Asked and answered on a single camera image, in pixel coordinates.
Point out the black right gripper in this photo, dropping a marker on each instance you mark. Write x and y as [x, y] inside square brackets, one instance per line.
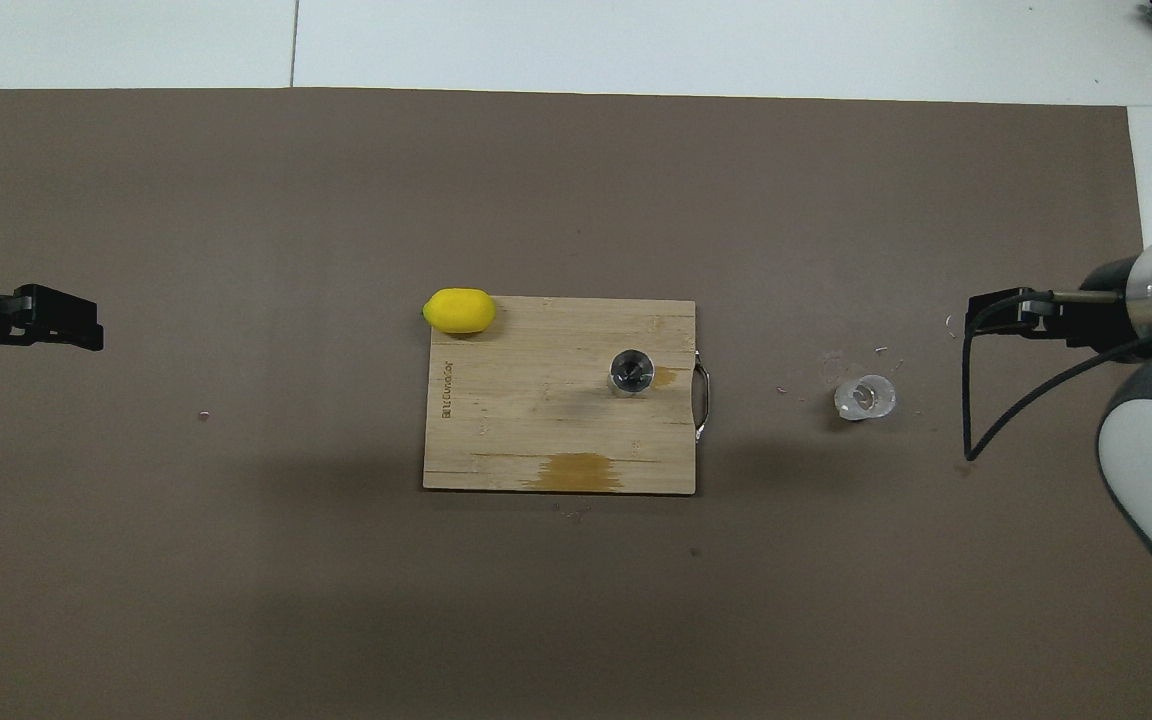
[1096, 320]

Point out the steel double jigger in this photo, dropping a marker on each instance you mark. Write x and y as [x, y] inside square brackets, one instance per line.
[631, 372]

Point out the brown paper table mat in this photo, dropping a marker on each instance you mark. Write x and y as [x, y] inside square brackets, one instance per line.
[236, 200]

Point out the yellow lemon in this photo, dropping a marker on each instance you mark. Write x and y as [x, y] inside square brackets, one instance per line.
[459, 311]

